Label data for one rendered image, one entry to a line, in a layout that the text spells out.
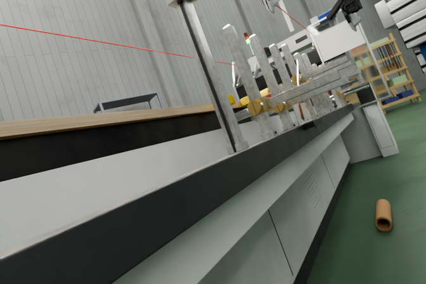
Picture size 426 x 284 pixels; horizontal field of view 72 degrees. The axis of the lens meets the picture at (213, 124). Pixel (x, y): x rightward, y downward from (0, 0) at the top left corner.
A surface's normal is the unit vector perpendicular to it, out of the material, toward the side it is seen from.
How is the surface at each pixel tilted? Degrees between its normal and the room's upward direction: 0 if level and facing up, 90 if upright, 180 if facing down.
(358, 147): 90
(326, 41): 90
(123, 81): 90
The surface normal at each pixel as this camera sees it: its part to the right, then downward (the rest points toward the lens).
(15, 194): 0.80, -0.34
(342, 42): -0.50, 0.10
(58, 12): 0.54, -0.27
